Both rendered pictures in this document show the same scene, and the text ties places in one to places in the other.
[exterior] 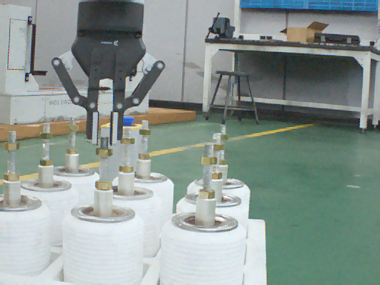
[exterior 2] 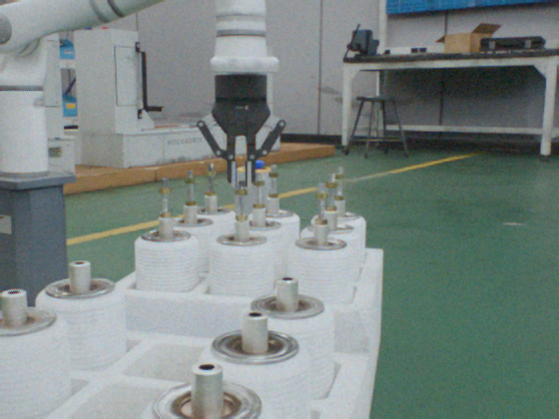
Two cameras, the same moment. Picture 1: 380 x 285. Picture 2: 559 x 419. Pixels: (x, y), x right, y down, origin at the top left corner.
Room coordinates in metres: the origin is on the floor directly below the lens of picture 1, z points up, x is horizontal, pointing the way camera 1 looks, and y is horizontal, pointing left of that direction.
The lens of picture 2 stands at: (-0.36, -0.03, 0.46)
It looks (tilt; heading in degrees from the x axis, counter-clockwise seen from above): 10 degrees down; 6
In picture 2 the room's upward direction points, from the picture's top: straight up
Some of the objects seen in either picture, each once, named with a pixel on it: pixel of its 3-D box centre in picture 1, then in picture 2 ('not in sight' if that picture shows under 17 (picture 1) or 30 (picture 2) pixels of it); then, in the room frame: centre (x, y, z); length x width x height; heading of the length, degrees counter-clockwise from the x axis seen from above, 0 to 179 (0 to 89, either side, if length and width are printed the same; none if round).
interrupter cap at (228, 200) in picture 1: (213, 200); (330, 228); (0.73, -0.04, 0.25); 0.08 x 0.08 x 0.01
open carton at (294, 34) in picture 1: (303, 33); (467, 40); (5.30, -1.09, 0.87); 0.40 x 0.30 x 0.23; 47
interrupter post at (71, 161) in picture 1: (71, 164); (211, 205); (0.87, 0.18, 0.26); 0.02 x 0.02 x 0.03
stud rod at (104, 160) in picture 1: (103, 169); (241, 206); (0.63, 0.09, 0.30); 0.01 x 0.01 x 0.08; 63
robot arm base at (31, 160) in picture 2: not in sight; (23, 134); (0.98, 0.58, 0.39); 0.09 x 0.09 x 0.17; 61
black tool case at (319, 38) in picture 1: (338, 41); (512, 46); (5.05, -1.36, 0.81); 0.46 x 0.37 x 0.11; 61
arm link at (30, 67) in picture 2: not in sight; (18, 53); (0.98, 0.58, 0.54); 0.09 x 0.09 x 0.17; 83
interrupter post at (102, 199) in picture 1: (102, 202); (242, 231); (0.63, 0.09, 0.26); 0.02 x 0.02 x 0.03
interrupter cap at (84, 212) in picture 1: (102, 214); (242, 240); (0.63, 0.09, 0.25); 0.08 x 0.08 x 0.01
